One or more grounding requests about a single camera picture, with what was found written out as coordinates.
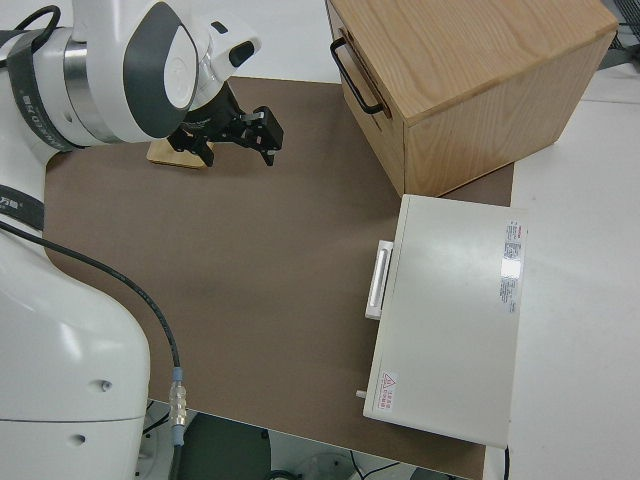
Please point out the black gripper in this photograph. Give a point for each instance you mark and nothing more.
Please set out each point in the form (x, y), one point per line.
(210, 117)

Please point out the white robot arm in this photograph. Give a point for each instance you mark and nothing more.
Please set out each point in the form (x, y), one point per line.
(75, 325)

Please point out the wooden mug rack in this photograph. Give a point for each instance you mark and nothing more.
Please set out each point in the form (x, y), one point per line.
(165, 155)

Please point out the brown table mat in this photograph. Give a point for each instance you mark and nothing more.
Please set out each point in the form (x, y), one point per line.
(250, 250)

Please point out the wooden drawer cabinet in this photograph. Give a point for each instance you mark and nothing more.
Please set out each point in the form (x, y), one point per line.
(475, 45)

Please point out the white toaster oven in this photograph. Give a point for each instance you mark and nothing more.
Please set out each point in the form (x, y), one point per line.
(450, 310)

